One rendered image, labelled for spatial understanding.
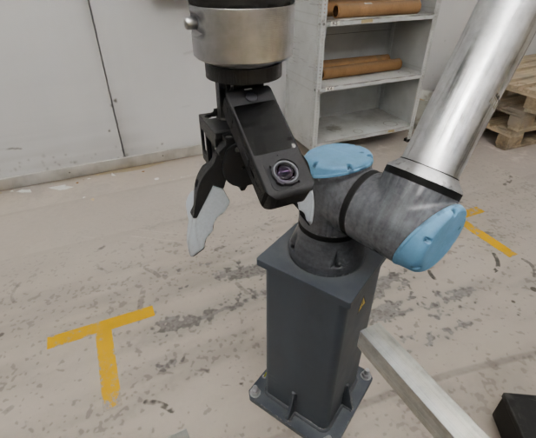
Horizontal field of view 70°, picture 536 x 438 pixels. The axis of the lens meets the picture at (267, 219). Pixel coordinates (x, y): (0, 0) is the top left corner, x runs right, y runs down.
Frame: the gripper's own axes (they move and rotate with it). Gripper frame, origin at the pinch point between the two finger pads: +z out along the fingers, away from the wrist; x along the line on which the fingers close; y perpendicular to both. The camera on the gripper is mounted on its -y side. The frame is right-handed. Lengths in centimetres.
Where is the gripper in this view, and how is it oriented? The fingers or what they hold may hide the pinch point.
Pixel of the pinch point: (255, 243)
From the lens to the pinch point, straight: 45.3
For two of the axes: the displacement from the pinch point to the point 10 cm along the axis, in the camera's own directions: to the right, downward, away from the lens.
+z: 0.0, 8.2, 5.7
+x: -9.1, 2.3, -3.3
